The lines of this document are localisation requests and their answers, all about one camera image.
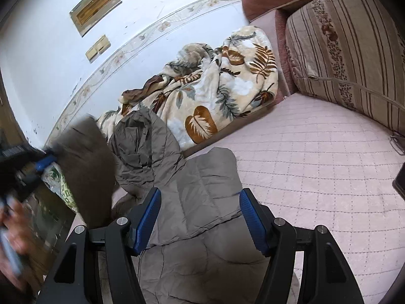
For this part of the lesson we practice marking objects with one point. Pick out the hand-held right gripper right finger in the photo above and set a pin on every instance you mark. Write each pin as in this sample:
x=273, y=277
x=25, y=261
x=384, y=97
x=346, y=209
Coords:
x=253, y=224

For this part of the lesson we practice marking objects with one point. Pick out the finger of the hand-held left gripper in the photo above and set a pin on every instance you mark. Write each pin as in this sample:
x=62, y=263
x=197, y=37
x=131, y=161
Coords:
x=45, y=162

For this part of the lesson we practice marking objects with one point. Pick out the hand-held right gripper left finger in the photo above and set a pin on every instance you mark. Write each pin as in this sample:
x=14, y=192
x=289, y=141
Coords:
x=148, y=220

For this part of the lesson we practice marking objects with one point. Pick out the grey quilted jacket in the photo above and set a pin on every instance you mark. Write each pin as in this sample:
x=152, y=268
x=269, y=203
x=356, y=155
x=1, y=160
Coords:
x=196, y=190

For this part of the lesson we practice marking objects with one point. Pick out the person's left hand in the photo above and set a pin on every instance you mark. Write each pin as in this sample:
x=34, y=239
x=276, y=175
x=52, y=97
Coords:
x=19, y=220

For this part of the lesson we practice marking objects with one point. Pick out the green patterned pillow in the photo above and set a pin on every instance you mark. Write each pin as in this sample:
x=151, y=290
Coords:
x=65, y=193

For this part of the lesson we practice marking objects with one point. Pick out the pink quilted mattress cover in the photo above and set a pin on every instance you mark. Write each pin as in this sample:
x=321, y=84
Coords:
x=316, y=180

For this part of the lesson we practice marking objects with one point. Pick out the leaf print blanket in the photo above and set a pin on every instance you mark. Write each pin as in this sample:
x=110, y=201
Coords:
x=221, y=101

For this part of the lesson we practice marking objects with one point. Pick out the black object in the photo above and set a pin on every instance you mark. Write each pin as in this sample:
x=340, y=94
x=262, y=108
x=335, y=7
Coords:
x=399, y=179

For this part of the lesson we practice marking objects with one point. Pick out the striped sofa cushion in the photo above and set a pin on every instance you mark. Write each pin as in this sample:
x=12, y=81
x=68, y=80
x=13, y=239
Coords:
x=348, y=53

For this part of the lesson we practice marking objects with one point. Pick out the beige wall switch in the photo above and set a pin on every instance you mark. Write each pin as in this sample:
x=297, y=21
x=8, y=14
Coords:
x=102, y=44
x=92, y=54

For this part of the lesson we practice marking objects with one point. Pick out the gold wall frame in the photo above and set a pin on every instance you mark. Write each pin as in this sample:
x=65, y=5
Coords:
x=95, y=6

